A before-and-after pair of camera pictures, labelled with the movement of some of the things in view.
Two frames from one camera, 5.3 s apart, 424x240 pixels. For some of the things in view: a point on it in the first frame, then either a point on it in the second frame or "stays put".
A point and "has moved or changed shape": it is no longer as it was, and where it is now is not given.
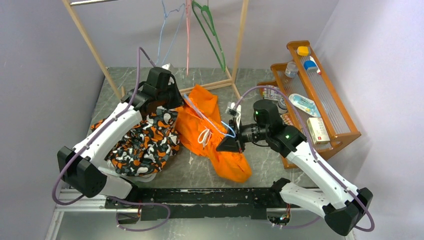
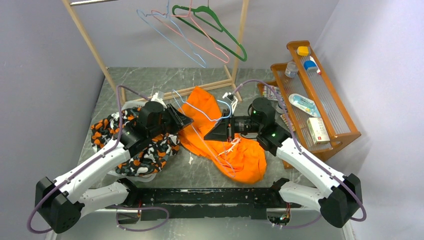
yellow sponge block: [302, 50] stays put
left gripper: [178, 99] -> [178, 121]
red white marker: [318, 70] stays put
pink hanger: [188, 9] has moved or changed shape
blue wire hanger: [233, 136] has moved or changed shape
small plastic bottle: [291, 70] stays put
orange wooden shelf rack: [304, 104] stays put
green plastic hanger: [206, 15] has moved or changed shape
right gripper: [232, 144] -> [221, 131]
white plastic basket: [135, 178] stays put
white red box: [318, 130] stays put
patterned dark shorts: [147, 148] stays put
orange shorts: [200, 130] has moved or changed shape
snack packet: [269, 94] stays put
